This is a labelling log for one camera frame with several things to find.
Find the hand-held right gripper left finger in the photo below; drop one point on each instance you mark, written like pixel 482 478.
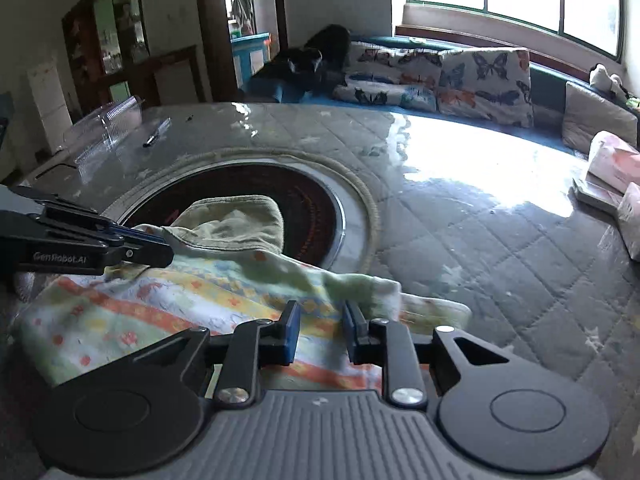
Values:
pixel 292 332

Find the white plush toy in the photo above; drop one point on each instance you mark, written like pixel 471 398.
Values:
pixel 606 79

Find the grey cushion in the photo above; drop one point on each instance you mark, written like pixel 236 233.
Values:
pixel 597 117

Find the large butterfly print cushion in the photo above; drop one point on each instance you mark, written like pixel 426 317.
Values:
pixel 487 87

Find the pastel striped children's garment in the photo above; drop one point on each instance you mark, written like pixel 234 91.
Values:
pixel 150 300

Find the dark wooden glass cabinet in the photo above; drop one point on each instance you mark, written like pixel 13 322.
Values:
pixel 120 35

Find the black pen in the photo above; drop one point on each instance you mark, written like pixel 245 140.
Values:
pixel 156 133

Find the round dark table heater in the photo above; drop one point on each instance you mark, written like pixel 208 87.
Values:
pixel 305 200

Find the blue sofa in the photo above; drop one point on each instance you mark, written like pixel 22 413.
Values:
pixel 545 85

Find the dark wooden door frame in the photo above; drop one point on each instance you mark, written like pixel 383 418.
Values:
pixel 212 30

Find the pink tissue packet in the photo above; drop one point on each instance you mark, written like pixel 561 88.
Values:
pixel 615 160

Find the pale pink packet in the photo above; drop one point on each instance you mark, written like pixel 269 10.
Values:
pixel 631 227

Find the clear plastic container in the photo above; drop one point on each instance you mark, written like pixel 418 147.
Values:
pixel 107 127

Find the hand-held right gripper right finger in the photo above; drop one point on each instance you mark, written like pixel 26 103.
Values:
pixel 353 332

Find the grey flat box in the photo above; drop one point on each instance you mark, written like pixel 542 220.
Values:
pixel 595 195

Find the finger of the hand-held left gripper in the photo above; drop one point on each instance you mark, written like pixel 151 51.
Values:
pixel 100 222
pixel 150 254

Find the pile of black clothes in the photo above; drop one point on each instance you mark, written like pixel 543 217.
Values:
pixel 325 50

